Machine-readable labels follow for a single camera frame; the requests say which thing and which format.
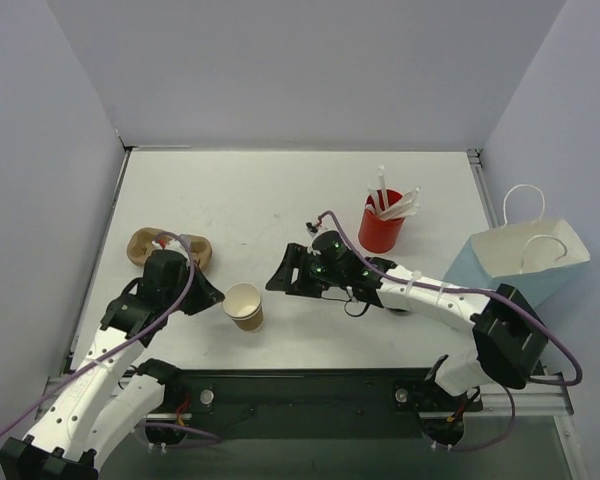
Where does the brown paper coffee cup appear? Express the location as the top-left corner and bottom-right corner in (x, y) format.
(222, 283), (264, 332)

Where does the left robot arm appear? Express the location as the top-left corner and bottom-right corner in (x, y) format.
(0, 250), (224, 479)

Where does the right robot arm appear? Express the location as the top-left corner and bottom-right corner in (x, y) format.
(265, 230), (548, 408)

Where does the brown cardboard cup carrier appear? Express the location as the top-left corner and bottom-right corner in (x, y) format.
(126, 227), (213, 271)

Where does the red straw holder cup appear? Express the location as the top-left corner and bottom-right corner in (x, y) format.
(358, 195), (405, 253)

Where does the white wrapped straw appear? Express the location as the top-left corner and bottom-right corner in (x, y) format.
(367, 186), (384, 216)
(378, 165), (389, 212)
(378, 187), (420, 221)

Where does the light blue paper bag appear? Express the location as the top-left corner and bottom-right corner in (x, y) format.
(443, 197), (590, 307)

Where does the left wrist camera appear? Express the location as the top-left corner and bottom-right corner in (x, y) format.
(151, 236), (171, 250)

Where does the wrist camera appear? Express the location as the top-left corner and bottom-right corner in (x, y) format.
(151, 236), (171, 250)
(305, 220), (325, 238)

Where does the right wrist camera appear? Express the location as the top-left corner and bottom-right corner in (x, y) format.
(305, 220), (325, 238)

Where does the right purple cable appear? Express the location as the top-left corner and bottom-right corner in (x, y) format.
(317, 210), (584, 386)

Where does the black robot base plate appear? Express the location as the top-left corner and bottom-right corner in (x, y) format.
(147, 368), (483, 444)

